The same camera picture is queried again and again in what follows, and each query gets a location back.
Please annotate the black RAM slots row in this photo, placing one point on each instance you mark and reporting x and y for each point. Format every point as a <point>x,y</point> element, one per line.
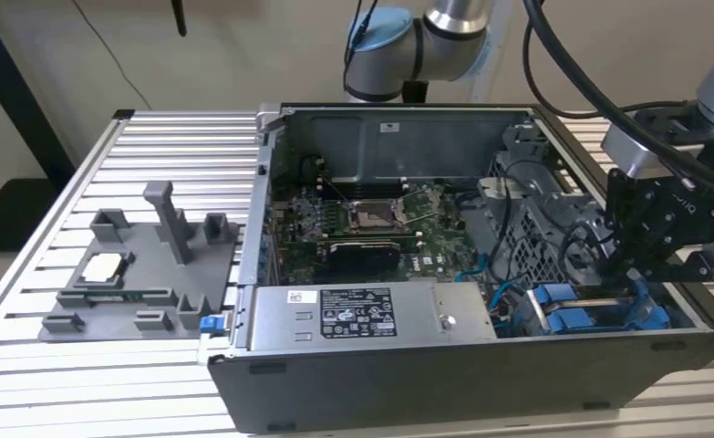
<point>381,235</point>
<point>363,184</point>

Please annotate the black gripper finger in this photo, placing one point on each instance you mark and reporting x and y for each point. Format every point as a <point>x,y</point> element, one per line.
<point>633,253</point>
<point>697,264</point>

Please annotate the grey parts rack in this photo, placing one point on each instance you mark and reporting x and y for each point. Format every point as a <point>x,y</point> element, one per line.
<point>149,274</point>

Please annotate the green motherboard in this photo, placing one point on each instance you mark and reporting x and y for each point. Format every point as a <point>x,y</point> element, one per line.
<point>448,246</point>

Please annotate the hard disk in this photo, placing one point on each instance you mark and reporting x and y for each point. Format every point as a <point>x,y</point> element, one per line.
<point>560,296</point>

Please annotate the black table corner cap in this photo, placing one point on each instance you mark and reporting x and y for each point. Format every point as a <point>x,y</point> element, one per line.
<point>123,114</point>

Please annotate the silver power supply unit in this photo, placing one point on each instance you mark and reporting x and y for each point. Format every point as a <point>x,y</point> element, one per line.
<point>417,315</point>

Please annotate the blue case latch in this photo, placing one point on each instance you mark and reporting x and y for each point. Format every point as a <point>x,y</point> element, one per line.
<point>211,325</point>

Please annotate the black stand with base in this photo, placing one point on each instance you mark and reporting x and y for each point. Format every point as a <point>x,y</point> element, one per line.
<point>9,214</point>

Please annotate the black open PC case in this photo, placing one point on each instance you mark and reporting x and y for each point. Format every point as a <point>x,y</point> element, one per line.
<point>393,388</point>

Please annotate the CPU socket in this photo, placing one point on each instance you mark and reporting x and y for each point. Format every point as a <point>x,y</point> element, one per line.
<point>372,216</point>

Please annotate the silver CPU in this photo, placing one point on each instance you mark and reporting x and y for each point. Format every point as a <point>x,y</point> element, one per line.
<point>105,268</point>

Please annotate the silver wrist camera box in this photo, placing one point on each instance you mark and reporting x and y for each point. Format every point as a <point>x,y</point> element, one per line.
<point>630,153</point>

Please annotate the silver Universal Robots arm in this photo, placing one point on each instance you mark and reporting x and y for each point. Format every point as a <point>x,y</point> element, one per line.
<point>387,68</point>

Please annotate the metal disk bay cage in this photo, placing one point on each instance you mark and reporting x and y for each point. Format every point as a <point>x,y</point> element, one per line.
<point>533,255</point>

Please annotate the black hanging rod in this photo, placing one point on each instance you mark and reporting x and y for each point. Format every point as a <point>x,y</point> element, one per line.
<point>179,18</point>

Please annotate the black graphics card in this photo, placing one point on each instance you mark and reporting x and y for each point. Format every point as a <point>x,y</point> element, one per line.
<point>363,257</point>

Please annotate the blue carrier in bay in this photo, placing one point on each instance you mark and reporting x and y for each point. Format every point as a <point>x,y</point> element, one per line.
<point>654,317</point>

